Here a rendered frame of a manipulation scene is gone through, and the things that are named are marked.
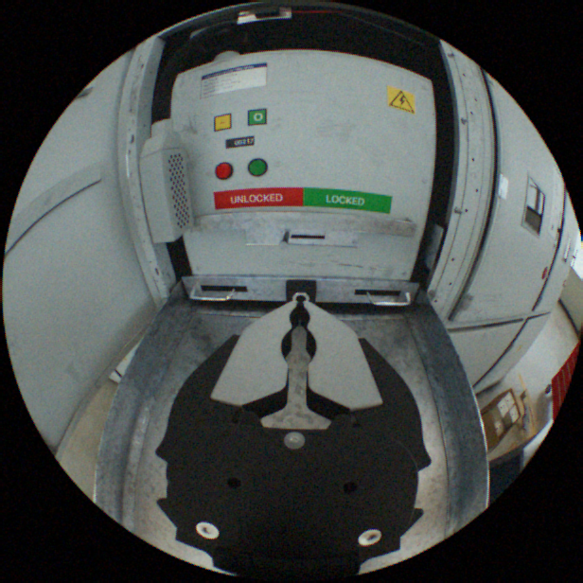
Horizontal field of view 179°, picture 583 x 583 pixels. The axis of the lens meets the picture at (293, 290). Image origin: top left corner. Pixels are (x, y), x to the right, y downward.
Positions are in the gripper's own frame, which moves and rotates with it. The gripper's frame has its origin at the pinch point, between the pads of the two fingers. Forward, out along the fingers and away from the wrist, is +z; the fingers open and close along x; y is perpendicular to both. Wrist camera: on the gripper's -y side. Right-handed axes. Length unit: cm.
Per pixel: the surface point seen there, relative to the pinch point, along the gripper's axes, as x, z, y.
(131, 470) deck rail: -25.6, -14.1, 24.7
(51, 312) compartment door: -44.1, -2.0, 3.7
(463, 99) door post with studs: 29.8, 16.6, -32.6
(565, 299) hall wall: 800, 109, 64
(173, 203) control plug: -18.5, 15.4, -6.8
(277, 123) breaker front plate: -4.0, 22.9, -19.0
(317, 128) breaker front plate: 2.3, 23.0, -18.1
